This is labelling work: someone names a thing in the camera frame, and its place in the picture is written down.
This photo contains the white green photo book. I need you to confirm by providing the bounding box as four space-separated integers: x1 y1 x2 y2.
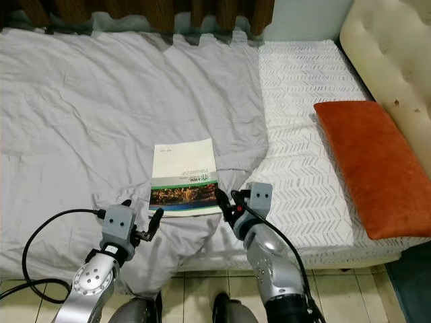
149 137 224 218

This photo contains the white patterned bedsheet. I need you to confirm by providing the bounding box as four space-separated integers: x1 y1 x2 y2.
189 39 431 270

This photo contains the silver robot left leg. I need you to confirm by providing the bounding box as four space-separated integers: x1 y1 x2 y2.
106 297 162 323

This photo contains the light grey duvet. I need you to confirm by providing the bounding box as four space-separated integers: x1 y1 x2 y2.
0 29 271 300

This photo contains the black robot right foot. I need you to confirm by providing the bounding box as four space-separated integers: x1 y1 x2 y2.
211 292 231 323

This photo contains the orange pillow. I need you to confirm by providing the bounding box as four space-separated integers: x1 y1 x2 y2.
312 100 431 241

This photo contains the brown curtain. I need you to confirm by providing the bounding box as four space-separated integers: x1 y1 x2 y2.
0 0 275 39

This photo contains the dark teal mat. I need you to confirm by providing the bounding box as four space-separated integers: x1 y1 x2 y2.
383 259 431 323

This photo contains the cream tufted headboard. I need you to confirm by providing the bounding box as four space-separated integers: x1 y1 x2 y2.
339 0 431 139

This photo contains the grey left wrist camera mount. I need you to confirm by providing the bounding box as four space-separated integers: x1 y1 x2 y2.
100 203 137 248

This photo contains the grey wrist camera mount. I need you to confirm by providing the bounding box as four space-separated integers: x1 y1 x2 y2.
100 203 137 248
246 182 274 220

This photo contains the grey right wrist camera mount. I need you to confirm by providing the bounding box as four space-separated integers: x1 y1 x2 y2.
246 182 274 220

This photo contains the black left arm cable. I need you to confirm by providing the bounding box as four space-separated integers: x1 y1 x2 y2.
0 207 108 303

